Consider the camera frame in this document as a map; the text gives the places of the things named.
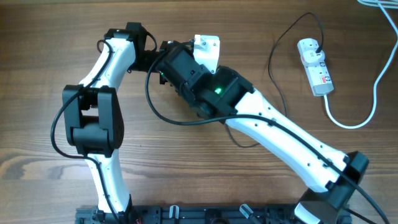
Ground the white cables top corner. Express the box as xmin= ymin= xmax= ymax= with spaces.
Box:
xmin=357 ymin=0 xmax=398 ymax=9

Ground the white power strip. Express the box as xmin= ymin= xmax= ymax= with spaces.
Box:
xmin=297 ymin=38 xmax=334 ymax=96

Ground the white power strip cord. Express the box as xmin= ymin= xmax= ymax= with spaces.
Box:
xmin=323 ymin=1 xmax=398 ymax=130

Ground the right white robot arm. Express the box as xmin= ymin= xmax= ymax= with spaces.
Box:
xmin=155 ymin=46 xmax=369 ymax=223

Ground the white plug adapter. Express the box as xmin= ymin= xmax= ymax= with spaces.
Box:
xmin=301 ymin=50 xmax=325 ymax=67

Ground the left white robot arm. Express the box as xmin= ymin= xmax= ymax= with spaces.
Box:
xmin=50 ymin=22 xmax=179 ymax=223

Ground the black charger cable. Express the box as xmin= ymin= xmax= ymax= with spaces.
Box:
xmin=223 ymin=12 xmax=325 ymax=149

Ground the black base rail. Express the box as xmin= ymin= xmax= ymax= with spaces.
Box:
xmin=75 ymin=204 xmax=352 ymax=224

